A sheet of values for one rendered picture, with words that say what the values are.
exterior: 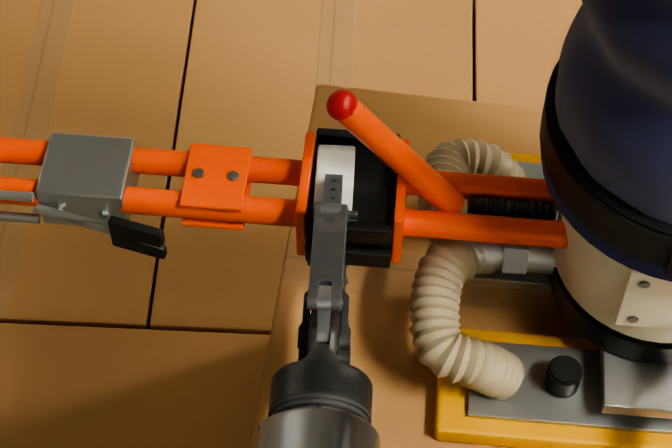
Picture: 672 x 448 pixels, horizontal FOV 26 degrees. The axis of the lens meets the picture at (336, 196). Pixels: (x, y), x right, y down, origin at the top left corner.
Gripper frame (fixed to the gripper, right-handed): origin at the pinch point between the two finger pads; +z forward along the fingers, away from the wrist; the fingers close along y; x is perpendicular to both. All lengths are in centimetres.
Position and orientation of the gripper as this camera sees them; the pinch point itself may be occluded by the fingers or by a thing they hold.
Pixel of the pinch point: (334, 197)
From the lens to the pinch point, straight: 116.5
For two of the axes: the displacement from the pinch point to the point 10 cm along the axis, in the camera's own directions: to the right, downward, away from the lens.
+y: 0.0, 5.7, 8.2
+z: 0.5, -8.2, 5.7
